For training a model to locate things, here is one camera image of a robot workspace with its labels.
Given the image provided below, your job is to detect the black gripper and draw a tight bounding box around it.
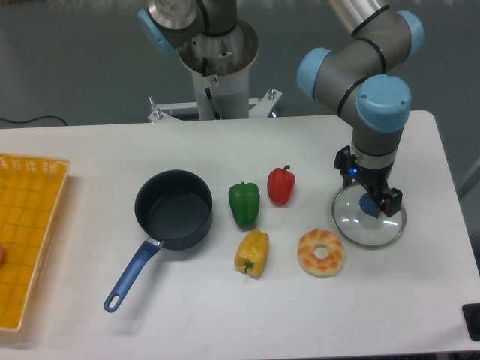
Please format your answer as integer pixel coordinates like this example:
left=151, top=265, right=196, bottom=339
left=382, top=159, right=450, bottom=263
left=343, top=163, right=403, bottom=218

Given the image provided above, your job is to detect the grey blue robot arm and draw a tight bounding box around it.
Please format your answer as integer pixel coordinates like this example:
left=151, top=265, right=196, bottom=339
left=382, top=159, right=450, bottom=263
left=137, top=1, right=425, bottom=217

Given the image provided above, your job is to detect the glass pot lid blue knob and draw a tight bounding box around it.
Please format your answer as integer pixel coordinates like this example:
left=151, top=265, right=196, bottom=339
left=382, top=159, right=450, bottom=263
left=331, top=182, right=407, bottom=248

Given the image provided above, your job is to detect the glazed donut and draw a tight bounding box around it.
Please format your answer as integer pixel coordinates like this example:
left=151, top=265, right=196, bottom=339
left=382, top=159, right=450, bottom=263
left=297, top=229, right=346, bottom=278

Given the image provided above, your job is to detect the red bell pepper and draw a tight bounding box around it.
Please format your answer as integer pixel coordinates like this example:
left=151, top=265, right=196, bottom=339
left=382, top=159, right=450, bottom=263
left=267, top=165, right=296, bottom=206

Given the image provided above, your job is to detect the black table edge device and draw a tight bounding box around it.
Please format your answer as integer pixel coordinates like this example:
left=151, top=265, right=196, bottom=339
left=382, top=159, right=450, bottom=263
left=462, top=303, right=480, bottom=341

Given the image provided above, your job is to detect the green bell pepper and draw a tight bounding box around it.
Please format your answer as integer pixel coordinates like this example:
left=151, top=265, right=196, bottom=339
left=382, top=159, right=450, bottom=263
left=228, top=182, right=260, bottom=227

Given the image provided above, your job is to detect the yellow bell pepper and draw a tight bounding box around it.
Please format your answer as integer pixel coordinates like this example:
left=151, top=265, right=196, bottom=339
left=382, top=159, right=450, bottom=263
left=234, top=229, right=269, bottom=278

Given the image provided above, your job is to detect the yellow plastic basket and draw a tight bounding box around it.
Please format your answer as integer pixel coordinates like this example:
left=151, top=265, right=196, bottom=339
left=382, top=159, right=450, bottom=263
left=1, top=154, right=71, bottom=332

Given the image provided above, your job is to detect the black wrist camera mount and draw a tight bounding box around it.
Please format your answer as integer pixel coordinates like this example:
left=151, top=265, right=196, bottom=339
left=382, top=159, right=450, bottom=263
left=334, top=145, right=357, bottom=177

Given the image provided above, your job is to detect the black cable on pedestal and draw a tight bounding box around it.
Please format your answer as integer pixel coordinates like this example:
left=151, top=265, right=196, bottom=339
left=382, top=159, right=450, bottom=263
left=201, top=56, right=220, bottom=121

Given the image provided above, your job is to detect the dark saucepan blue handle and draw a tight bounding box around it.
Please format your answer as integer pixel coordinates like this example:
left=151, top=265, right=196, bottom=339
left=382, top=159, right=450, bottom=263
left=103, top=169, right=213, bottom=313

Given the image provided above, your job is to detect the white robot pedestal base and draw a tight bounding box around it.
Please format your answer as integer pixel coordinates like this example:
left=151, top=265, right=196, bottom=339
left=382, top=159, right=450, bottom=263
left=148, top=19, right=282, bottom=123

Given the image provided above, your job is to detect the black floor cable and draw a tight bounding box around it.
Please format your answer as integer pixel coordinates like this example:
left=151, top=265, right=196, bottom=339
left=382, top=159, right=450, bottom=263
left=0, top=115, right=69, bottom=126

